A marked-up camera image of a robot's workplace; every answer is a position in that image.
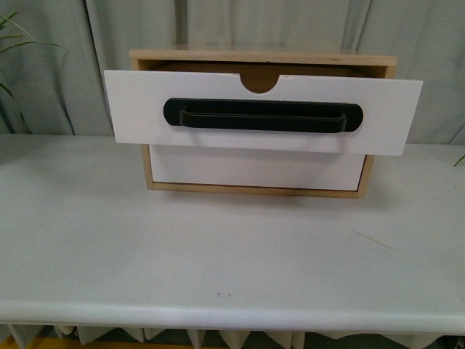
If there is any white drawer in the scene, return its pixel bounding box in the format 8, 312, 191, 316
104, 70, 422, 156
149, 145, 365, 190

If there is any wooden drawer cabinet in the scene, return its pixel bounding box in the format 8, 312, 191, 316
129, 46, 397, 198

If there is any grey curtain backdrop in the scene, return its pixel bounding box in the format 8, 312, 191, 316
1, 1, 464, 145

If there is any green plant leaf right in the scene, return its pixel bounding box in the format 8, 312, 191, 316
453, 154, 465, 167

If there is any white pleated table skirt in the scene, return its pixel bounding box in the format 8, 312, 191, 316
1, 324, 464, 348

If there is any green plant leaves left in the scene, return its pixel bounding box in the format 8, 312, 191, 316
0, 10, 66, 99

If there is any black drawer handle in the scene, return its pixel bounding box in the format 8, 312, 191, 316
163, 98, 364, 134

